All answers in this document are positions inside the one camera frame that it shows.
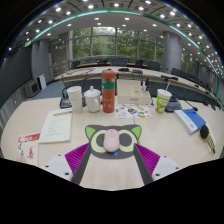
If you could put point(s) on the beige desk organizer tray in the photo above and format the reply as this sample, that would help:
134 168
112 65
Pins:
131 96

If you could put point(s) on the stack of white paper cups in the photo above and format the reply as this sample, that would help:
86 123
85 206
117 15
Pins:
75 100

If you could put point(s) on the white standing board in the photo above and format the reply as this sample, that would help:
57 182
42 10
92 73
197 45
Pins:
42 81

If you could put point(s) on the pink computer mouse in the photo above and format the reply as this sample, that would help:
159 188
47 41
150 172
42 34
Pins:
111 141

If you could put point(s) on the blue and white book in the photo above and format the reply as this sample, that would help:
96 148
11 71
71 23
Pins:
191 120

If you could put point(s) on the colourful sticker sheet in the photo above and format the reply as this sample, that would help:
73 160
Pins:
133 111

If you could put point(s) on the white lidded mug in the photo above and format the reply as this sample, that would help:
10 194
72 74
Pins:
92 101

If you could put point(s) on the red and white fan booklet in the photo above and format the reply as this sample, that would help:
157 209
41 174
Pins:
29 148

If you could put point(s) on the cat face mouse pad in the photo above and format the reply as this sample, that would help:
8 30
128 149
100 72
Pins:
128 138

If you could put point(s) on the dark office chairs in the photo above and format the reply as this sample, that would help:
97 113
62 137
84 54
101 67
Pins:
119 62

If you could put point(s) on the printed paper cup with straw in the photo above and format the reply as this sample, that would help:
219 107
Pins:
162 101

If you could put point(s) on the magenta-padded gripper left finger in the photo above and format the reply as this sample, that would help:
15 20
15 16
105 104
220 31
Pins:
58 165

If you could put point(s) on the black and yellow microphone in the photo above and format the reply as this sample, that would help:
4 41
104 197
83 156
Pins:
204 131

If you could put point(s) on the black desk microphone base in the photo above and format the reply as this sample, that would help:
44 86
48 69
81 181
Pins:
65 103
173 106

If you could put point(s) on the ceiling lights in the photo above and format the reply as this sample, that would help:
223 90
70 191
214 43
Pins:
90 6

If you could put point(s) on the cream paper document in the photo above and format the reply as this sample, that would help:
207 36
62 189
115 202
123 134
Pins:
57 126

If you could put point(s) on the grey box appliance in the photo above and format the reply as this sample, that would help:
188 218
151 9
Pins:
31 88

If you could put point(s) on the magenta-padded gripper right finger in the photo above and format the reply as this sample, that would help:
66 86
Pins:
164 166

